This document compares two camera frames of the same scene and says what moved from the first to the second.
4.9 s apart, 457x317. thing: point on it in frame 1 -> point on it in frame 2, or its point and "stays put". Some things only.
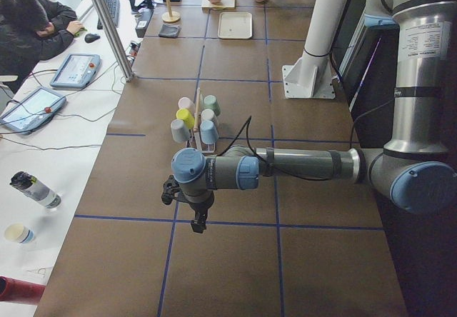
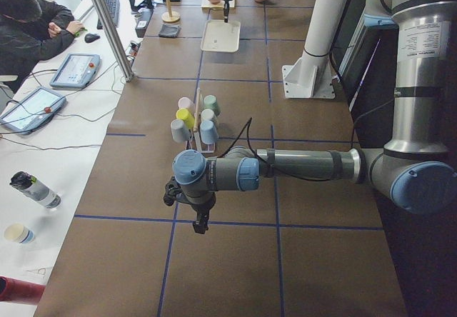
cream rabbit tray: [237, 25] -> [221, 36]
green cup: [211, 102] stays put
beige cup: [208, 114] stays put
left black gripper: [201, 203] stays put
